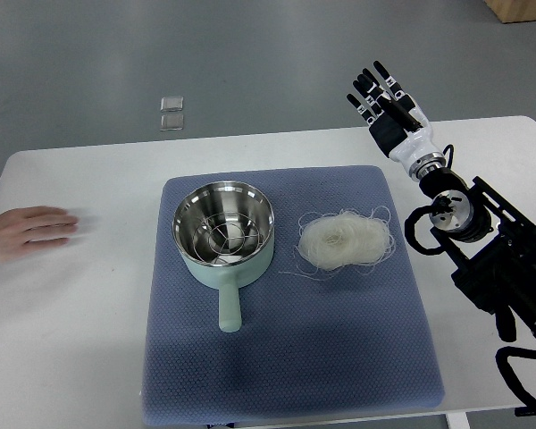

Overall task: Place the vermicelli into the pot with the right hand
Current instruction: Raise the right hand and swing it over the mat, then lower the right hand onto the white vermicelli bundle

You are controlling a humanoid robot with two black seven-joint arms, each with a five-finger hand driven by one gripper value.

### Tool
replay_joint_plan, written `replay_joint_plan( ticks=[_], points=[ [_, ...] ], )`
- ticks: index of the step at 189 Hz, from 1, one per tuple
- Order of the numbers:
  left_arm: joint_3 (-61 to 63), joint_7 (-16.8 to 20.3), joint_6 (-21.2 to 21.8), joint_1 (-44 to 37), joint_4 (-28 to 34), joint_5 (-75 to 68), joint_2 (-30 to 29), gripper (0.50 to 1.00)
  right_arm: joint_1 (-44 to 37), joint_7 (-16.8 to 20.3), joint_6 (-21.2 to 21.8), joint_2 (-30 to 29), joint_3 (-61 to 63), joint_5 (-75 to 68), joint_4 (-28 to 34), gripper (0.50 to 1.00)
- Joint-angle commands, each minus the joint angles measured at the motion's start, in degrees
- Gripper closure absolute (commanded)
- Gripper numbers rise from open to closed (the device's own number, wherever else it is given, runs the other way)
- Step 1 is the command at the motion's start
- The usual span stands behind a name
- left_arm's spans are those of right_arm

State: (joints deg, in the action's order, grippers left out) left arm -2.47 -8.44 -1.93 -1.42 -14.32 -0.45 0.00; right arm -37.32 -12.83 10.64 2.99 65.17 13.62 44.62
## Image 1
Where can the upper clear floor plate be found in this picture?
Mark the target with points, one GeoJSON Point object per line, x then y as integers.
{"type": "Point", "coordinates": [172, 103]}

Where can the mint green steel pot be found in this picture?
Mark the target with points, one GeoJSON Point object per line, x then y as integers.
{"type": "Point", "coordinates": [225, 234]}

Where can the blue textured cushion mat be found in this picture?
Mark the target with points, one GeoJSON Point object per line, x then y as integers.
{"type": "Point", "coordinates": [357, 340]}

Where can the lower clear floor plate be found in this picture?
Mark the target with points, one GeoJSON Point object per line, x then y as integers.
{"type": "Point", "coordinates": [172, 122]}

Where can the clear floor plate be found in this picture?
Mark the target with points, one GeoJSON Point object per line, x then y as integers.
{"type": "Point", "coordinates": [172, 122]}
{"type": "Point", "coordinates": [172, 103]}

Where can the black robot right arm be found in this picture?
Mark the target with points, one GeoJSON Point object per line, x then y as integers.
{"type": "Point", "coordinates": [493, 246]}

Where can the wooden box corner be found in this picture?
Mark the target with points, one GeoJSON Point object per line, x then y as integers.
{"type": "Point", "coordinates": [513, 11]}

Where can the person's bare hand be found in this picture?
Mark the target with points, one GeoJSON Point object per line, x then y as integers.
{"type": "Point", "coordinates": [27, 230]}

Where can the white table leg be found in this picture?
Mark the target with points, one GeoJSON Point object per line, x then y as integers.
{"type": "Point", "coordinates": [457, 420]}

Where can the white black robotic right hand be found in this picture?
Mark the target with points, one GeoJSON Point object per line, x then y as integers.
{"type": "Point", "coordinates": [396, 122]}

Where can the white vermicelli noodle bundle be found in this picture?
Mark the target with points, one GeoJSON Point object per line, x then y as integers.
{"type": "Point", "coordinates": [330, 243]}

